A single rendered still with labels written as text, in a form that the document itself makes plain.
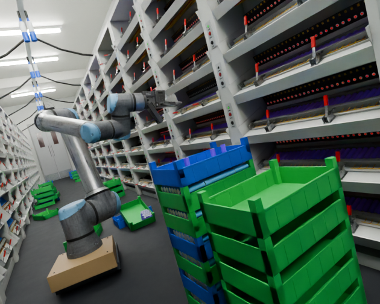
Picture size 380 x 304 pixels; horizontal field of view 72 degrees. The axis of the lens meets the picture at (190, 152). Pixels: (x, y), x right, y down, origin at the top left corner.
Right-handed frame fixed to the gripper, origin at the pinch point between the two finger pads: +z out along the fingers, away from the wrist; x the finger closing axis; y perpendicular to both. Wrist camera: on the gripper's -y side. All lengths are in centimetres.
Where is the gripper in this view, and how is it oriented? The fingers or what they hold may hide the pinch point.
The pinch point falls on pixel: (178, 104)
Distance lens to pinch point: 143.2
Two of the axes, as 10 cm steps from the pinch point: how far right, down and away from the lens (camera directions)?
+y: -1.3, -9.9, -0.3
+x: -4.7, 0.4, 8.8
